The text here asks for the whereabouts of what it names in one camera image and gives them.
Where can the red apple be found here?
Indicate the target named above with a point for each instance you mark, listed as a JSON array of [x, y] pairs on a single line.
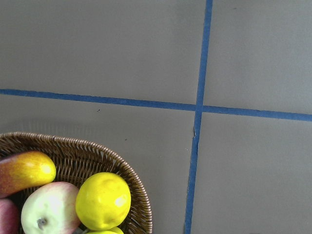
[[51, 210]]

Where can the yellow starfruit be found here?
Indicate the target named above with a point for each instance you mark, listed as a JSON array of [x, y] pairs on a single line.
[[114, 230]]

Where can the brown wicker basket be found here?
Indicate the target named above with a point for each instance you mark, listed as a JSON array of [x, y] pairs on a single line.
[[76, 160]]

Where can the yellow lemon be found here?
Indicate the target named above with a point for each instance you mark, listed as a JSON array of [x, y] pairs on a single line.
[[103, 201]]

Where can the pink white peach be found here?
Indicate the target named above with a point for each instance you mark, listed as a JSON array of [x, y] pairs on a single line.
[[9, 217]]

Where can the orange fruit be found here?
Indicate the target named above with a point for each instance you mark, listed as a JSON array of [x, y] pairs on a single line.
[[25, 170]]

